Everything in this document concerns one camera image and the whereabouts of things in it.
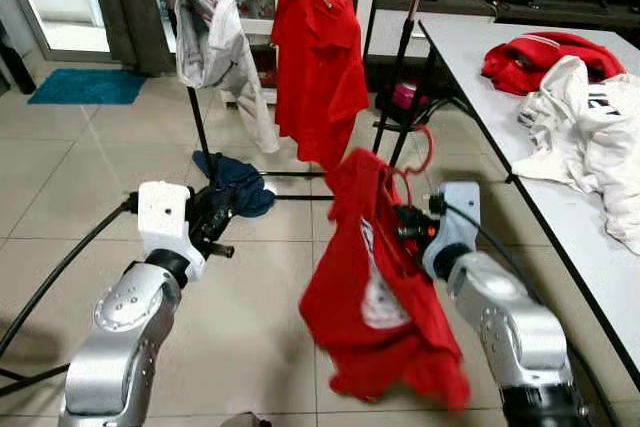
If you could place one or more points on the pink plastic container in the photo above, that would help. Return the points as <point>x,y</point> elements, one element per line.
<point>405,97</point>

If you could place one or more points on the navy blue cloth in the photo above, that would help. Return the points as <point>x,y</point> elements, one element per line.
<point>245,187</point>

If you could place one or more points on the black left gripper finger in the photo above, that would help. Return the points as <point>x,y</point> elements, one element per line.
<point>234,217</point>
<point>212,201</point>

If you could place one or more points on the white grey shirt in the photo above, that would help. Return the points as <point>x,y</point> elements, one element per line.
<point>205,47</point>

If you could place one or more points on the teal floor mat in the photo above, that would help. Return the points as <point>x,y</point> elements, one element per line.
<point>85,87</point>

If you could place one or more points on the white shirt with dark logo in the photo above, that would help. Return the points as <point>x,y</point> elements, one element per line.
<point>575,137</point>

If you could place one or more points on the black side stand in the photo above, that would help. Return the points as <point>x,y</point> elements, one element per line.
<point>12,57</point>

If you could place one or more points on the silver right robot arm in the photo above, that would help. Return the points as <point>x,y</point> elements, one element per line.
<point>510,327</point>

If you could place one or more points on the red jacket with white stripes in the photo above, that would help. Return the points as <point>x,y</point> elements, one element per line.
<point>540,62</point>

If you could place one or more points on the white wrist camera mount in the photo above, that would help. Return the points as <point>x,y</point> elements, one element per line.
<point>165,217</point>
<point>460,217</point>

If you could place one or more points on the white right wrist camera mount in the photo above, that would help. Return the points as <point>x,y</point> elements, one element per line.
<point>460,217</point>

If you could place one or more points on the plain red shirt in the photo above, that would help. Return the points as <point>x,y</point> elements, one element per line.
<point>320,67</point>

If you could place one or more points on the plain white shirt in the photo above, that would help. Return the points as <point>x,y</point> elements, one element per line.
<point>610,212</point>

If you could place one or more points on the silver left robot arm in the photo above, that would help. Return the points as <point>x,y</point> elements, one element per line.
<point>120,337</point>

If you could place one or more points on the grey curtain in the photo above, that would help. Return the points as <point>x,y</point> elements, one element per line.
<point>130,7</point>

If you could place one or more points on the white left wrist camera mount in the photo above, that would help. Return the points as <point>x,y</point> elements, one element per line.
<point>165,217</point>

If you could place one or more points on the red shirt with white print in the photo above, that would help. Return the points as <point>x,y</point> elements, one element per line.
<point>340,347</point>

